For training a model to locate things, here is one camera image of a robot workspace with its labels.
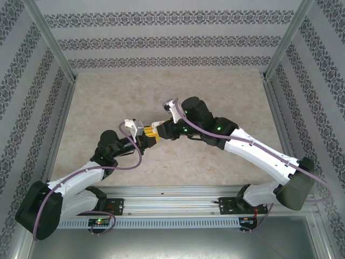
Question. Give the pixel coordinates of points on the white earbud charging case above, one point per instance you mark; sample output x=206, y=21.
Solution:
x=156, y=124

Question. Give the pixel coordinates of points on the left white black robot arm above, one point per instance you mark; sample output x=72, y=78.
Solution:
x=81, y=175

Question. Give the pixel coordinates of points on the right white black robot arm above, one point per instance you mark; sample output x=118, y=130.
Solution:
x=258, y=153

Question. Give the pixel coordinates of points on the grey sheet metal panel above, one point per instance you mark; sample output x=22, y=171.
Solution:
x=172, y=242

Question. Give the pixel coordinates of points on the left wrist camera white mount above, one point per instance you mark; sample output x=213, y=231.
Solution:
x=140, y=129

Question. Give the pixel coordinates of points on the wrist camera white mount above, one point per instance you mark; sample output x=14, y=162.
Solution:
x=140, y=129
x=175, y=113

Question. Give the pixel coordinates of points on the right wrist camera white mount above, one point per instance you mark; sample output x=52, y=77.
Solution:
x=175, y=113

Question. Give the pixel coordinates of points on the aluminium side rail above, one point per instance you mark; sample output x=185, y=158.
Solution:
x=280, y=108
x=60, y=121

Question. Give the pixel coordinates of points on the aluminium mounting rail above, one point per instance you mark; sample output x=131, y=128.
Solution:
x=172, y=202

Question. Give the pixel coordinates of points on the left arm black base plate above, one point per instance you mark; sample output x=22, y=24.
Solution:
x=118, y=206

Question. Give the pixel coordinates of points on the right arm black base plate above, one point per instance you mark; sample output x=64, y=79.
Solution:
x=225, y=206

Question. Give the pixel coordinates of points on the aluminium frame post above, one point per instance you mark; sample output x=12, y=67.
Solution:
x=54, y=46
x=285, y=40

